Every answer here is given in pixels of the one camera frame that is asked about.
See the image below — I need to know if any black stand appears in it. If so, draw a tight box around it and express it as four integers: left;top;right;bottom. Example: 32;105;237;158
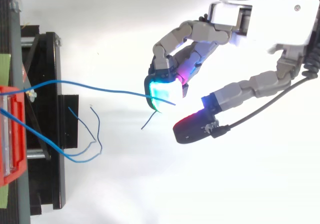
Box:
0;0;80;224

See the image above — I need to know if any blue cable bundle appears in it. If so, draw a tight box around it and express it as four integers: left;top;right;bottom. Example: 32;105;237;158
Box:
0;79;177;164

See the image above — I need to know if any red bin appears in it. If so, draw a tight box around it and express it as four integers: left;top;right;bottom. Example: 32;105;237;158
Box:
0;85;28;187

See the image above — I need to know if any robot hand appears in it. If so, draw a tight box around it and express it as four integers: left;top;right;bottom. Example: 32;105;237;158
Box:
144;0;320;145

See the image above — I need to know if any thin black cable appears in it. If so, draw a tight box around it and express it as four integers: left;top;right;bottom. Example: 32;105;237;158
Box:
211;74;320;139

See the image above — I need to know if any black coiled cable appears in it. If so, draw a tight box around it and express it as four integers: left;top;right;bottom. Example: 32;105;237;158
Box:
301;16;320;80

